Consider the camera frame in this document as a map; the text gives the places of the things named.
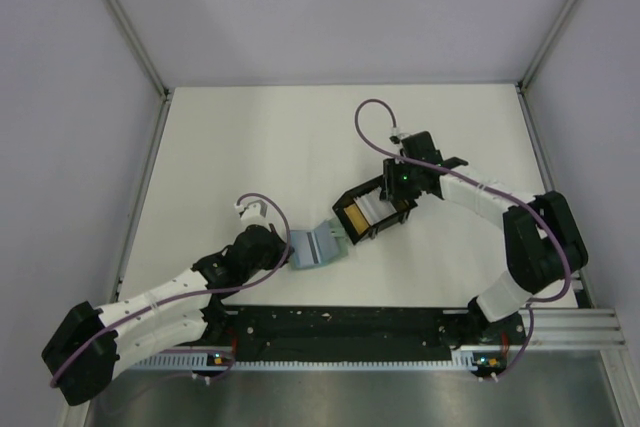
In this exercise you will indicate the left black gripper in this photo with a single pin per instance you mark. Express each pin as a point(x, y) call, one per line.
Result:
point(278, 245)

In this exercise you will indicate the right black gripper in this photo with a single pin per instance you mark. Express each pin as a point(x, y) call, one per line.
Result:
point(392, 189)

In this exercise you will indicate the black card box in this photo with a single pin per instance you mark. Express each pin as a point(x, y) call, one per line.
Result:
point(354, 223)

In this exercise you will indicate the white card with black stripe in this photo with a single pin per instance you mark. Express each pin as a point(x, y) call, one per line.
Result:
point(305, 250)

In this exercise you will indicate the green card holder wallet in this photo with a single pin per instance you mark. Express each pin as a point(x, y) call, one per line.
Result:
point(332, 241)

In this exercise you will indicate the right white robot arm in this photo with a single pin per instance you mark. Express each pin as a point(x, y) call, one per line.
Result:
point(543, 244)

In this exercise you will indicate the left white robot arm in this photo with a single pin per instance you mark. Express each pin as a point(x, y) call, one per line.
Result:
point(92, 346)

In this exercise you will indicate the stack of white cards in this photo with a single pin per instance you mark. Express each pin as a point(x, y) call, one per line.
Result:
point(373, 208)

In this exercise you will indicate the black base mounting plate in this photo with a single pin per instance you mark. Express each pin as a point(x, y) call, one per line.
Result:
point(354, 334)

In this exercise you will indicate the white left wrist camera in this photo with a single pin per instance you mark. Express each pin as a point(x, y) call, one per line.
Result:
point(253, 213)

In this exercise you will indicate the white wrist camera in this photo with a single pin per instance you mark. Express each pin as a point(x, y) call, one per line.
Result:
point(399, 134)
point(253, 213)

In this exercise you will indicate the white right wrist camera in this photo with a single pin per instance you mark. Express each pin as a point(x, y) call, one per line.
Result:
point(399, 134)

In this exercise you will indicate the right aluminium corner post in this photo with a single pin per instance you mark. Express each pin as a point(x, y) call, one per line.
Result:
point(546, 47)

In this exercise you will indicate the aluminium corner post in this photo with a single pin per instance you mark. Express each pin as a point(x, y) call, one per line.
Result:
point(135, 45)
point(546, 47)

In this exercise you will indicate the aluminium front frame rail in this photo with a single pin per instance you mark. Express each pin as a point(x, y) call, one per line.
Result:
point(576, 329)

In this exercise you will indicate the left aluminium corner post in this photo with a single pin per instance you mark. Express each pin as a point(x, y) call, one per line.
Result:
point(135, 45)

